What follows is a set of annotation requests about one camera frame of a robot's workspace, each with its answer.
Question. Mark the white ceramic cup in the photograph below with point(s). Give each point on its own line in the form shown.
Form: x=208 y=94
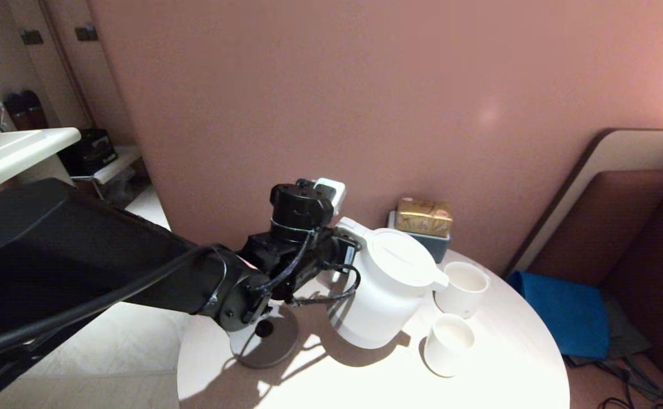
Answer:
x=463 y=292
x=446 y=349

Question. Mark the white electric kettle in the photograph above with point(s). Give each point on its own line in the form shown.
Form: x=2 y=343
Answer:
x=377 y=309

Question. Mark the gold wrapped package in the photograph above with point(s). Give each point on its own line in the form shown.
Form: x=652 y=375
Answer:
x=423 y=217

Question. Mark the black box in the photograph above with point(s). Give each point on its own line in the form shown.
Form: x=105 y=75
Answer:
x=88 y=152

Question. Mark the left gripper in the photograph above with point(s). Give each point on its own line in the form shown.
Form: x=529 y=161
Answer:
x=344 y=250

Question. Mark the dark bottle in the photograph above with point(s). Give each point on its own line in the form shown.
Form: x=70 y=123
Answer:
x=35 y=109
x=17 y=113

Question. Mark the brown padded bench backrest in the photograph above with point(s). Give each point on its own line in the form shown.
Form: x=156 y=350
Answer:
x=609 y=227

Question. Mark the round grey kettle base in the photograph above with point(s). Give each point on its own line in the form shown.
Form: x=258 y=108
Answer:
x=277 y=347

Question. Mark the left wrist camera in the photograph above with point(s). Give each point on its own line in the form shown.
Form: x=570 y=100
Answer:
x=332 y=192

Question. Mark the white kettle lid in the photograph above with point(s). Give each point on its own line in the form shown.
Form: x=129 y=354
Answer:
x=399 y=255

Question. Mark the white low shelf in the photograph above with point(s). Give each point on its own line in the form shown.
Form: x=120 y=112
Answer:
x=117 y=162

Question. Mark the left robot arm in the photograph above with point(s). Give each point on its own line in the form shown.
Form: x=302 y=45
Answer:
x=82 y=255

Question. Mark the grey rectangular tray box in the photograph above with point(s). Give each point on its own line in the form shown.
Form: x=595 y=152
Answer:
x=432 y=246

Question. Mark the white washbasin counter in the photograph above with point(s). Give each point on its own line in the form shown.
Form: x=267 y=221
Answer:
x=8 y=153

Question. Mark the grey cloth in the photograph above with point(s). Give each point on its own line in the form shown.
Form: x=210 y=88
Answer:
x=626 y=335

